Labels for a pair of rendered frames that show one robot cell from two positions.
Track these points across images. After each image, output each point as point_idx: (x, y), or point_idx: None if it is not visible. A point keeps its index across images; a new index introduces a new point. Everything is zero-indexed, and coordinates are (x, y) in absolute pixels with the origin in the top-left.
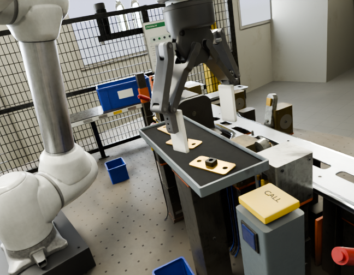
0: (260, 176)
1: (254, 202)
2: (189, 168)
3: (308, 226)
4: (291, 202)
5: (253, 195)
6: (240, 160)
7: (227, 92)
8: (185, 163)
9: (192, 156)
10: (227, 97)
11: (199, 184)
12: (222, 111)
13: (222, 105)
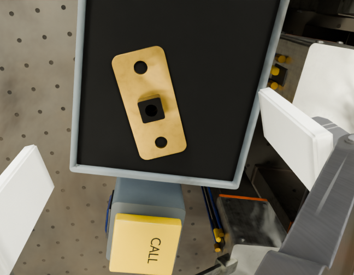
0: (283, 61)
1: (123, 244)
2: (104, 71)
3: (329, 31)
4: (161, 273)
5: (136, 232)
6: (210, 135)
7: (303, 168)
8: (108, 42)
9: (145, 21)
10: (293, 155)
11: (84, 146)
12: (269, 106)
13: (278, 115)
